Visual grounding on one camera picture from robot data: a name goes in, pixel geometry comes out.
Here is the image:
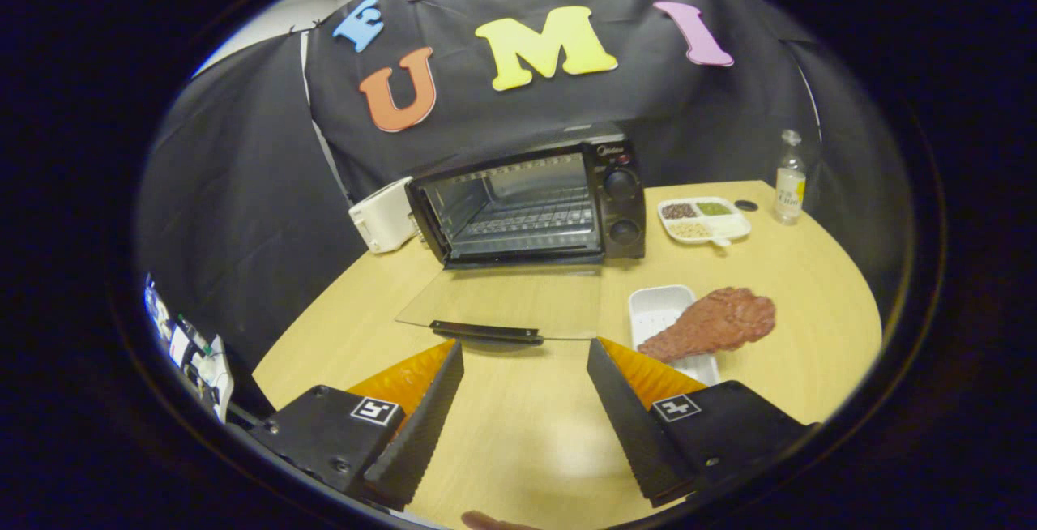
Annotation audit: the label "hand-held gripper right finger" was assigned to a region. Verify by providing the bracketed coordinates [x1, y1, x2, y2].
[587, 337, 815, 508]

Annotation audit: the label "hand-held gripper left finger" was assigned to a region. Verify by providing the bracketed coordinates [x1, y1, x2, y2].
[247, 340, 465, 512]

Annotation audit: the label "red raw meat piece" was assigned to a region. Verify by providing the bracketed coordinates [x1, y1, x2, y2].
[638, 287, 777, 364]

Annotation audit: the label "black toaster oven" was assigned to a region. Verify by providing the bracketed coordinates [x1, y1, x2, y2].
[395, 121, 647, 346]

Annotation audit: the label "white bread toaster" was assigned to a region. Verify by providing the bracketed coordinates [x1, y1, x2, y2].
[348, 177, 420, 254]

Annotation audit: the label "white plastic tray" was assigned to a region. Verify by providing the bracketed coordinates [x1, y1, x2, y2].
[629, 284, 721, 386]

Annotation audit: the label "white divided grain dish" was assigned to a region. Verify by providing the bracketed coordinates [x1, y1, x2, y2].
[658, 196, 753, 248]

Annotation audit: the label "cluttered white objects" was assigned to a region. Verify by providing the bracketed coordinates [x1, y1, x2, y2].
[143, 274, 236, 425]

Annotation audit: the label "clear glass bottle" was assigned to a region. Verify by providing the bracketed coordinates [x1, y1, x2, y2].
[774, 130, 808, 226]

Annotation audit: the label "wire oven rack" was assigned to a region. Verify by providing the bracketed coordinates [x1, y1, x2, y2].
[463, 204, 600, 241]

